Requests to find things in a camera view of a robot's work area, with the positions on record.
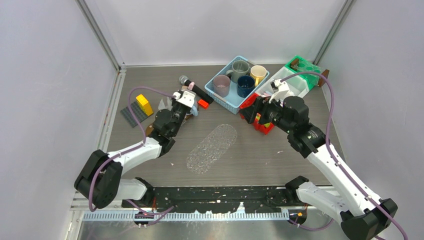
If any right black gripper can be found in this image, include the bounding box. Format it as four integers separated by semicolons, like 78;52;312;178
238;93;294;134

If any pink cap toothpaste tube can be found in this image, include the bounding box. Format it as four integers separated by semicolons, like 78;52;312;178
158;97;172;111

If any light blue mug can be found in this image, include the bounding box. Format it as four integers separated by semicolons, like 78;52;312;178
190;97;199;117

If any pink toothbrush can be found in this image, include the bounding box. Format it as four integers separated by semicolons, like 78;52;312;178
187;82;195;91

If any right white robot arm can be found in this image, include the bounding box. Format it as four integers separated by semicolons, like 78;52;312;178
240;96;398;240

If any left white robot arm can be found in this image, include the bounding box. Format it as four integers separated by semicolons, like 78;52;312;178
74;101;192;209

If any brown wooden oval tray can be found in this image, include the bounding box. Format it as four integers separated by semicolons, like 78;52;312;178
145;114;194;136

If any clear textured oval tray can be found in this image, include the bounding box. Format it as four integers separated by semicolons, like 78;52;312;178
186;124;238;174

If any red plastic bin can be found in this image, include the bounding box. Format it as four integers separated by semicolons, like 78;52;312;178
239;92;274;135

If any dark blue mug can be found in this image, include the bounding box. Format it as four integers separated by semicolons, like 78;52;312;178
237;75;255;98

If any grey building baseplate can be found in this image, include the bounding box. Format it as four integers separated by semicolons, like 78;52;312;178
120;101;149;128

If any yellow building brick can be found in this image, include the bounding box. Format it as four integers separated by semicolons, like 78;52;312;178
135;94;154;117

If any light blue plastic basket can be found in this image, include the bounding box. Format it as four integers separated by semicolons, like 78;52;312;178
204;55;270;114

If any yellow mug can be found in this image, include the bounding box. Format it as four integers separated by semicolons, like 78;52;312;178
249;65;268;87

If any red orange block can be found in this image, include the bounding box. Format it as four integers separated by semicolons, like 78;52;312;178
197;99;210;110

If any mauve mug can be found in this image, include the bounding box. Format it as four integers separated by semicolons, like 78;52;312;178
212;74;231;98

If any grey mug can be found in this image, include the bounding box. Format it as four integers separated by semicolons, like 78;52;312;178
225;60;250;83

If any black microphone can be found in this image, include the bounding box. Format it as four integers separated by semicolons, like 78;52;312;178
179;75;214;104

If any white plastic bin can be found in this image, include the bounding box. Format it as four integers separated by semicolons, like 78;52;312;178
255;66;310;98

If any green plastic bin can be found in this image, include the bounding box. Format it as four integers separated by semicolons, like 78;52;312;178
285;55;323;90

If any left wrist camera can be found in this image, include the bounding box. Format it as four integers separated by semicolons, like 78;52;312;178
172;89;197;108

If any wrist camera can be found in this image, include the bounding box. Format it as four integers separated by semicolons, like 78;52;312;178
268;79;295;103
172;89;197;108

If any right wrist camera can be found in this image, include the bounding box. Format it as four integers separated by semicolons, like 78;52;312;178
268;79;295;103

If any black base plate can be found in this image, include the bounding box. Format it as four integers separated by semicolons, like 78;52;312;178
134;186;311;214

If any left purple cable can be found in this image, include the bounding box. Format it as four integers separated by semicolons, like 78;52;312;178
88;86;176;223

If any purple cable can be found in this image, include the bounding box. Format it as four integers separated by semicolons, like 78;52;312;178
279;71;410;240
88;86;176;223

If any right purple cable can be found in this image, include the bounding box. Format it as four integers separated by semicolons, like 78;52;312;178
279;71;410;240

